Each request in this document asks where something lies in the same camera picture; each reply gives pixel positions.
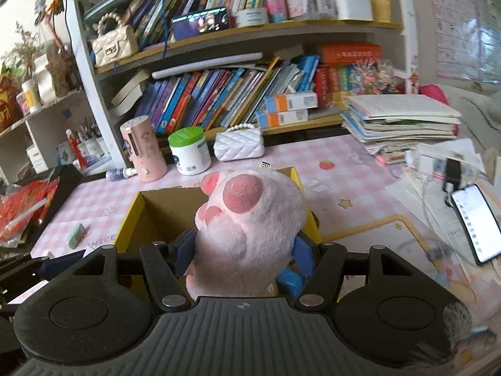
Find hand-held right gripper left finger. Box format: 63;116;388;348
70;228;197;309

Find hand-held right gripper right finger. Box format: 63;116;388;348
293;232;422;310

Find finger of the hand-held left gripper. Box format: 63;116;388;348
35;251;87;283

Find pink paw plush toy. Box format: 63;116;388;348
185;168;308;298

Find yellow cardboard box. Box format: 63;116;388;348
115;166;323;257

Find blue toy piece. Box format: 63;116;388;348
276;267;307;296

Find green eraser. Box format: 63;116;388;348
66;223;87;248

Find pile of red packets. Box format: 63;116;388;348
0;178;59;243

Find pink checkered tablecloth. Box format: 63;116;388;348
29;133;501;361

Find black tray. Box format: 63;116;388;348
0;164;83;247

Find white jar green lid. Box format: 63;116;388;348
168;126;213;176

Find small spray bottle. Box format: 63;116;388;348
106;166;137;181

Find white box red label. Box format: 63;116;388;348
27;145;48;173

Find pink cylinder tumbler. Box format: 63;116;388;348
119;115;168;183

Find blue printed small card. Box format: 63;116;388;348
57;143;75;165

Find white quilted purse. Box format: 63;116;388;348
213;123;265;162

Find red figure pen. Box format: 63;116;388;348
67;129;85;169

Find orange white medicine box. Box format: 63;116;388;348
256;109;310;128
264;92;318;112

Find small white shelf unit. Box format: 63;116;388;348
0;86;114;185

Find row of colourful books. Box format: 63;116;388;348
133;57;319;134

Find stack of paper booklets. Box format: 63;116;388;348
340;94;462;165

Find grey fuzzy cloth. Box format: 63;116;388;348
415;301;498;365

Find thick open book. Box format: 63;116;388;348
111;68;151;116

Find black charger plug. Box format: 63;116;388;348
444;159;462;192

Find red gold figurine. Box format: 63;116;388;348
0;74;22;130

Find white plastic bottle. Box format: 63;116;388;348
21;79;42;112

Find smartphone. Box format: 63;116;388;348
450;183;501;265

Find rolled white paper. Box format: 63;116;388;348
151;51;264;80

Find white bookshelf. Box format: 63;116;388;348
65;0;419;165

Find white ceramic ornament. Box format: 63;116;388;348
33;53;59;104

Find red book box set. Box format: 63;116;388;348
315;44;382;108

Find magenta cloth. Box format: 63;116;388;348
418;83;451;106

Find cream quilted purse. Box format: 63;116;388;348
92;13;139;67

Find grey blanket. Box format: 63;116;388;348
446;86;501;153

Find dried flower bunch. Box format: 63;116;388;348
2;21;44;75

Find black printed box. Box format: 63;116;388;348
171;7;231;41

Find white round tub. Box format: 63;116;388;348
236;9;269;28

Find white square pen holder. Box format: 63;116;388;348
334;0;373;21

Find pink wall poster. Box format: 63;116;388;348
425;0;482;81

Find glossy wall chart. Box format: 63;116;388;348
472;0;501;83

